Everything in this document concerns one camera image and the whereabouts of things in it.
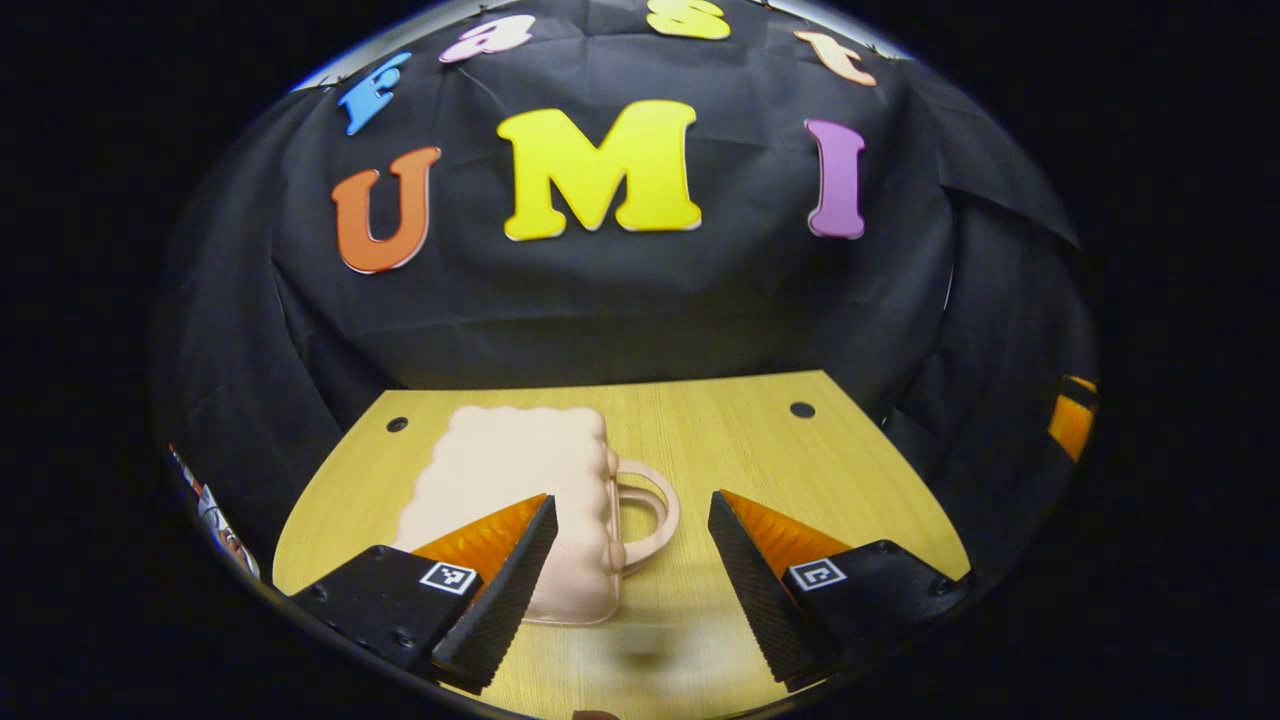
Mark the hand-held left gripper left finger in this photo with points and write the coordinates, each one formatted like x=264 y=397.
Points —
x=505 y=600

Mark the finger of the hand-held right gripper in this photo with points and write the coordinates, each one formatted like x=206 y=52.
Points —
x=1072 y=425

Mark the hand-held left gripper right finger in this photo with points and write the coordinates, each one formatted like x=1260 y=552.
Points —
x=755 y=600

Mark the pink suitcase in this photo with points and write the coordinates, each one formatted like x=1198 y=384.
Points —
x=510 y=460

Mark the black backdrop cloth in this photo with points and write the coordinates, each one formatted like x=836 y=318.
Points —
x=620 y=310

